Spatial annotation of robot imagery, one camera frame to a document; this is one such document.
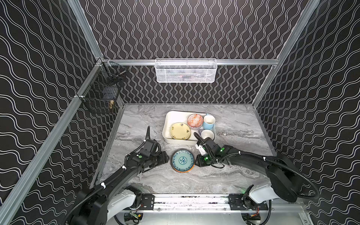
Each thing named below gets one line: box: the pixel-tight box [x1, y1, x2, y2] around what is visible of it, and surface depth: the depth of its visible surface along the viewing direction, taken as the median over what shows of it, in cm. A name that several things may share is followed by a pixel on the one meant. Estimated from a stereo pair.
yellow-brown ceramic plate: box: [169, 121, 191, 141], surface depth 105 cm
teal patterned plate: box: [170, 148, 195, 173], surface depth 90 cm
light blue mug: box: [202, 112, 216, 130], surface depth 101 cm
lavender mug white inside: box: [198, 129, 215, 141], surface depth 95 cm
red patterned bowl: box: [187, 113, 204, 129], surface depth 105 cm
